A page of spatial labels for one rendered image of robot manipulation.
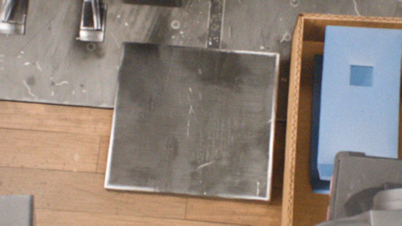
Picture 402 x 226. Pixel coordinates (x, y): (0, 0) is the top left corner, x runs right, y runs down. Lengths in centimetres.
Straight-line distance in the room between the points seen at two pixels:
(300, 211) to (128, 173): 18
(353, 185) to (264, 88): 23
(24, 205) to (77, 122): 43
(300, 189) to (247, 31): 18
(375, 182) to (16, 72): 42
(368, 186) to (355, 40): 19
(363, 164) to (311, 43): 26
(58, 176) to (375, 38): 35
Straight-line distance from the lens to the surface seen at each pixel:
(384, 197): 46
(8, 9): 77
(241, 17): 84
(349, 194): 60
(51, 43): 85
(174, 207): 78
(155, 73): 80
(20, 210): 39
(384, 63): 74
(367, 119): 72
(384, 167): 60
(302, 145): 79
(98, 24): 75
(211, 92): 79
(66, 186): 80
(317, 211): 78
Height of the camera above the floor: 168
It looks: 75 degrees down
